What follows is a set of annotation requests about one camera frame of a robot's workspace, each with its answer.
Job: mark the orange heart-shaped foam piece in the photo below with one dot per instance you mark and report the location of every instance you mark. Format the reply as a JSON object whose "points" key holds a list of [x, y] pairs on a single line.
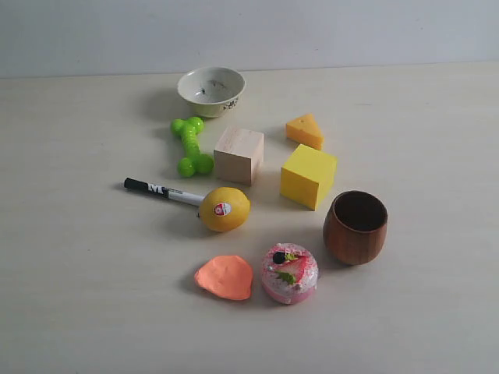
{"points": [[228, 277]]}

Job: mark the yellow lemon with sticker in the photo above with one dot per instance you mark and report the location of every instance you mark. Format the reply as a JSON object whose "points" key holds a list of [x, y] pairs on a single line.
{"points": [[224, 209]]}

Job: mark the natural wooden cube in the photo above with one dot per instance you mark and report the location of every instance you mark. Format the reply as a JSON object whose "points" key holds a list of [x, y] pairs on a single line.
{"points": [[238, 155]]}

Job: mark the yellow cube block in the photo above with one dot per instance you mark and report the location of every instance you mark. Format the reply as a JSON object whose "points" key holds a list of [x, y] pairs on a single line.
{"points": [[307, 176]]}

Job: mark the black white marker pen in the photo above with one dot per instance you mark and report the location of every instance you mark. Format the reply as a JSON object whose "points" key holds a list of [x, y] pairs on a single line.
{"points": [[163, 192]]}

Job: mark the orange cheese wedge toy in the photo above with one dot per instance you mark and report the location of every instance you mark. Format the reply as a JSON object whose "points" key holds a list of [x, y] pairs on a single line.
{"points": [[305, 130]]}

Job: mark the green rubber bone toy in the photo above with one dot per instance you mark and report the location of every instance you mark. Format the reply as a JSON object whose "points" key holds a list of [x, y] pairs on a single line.
{"points": [[193, 162]]}

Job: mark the pink strawberry cake squishy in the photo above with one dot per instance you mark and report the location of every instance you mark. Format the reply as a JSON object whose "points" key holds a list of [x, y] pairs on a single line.
{"points": [[289, 273]]}

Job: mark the white ceramic bowl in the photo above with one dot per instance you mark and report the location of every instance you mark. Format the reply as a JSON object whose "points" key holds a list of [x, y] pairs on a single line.
{"points": [[211, 91]]}

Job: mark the brown wooden cup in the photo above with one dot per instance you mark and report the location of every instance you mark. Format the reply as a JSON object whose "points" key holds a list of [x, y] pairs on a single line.
{"points": [[355, 227]]}

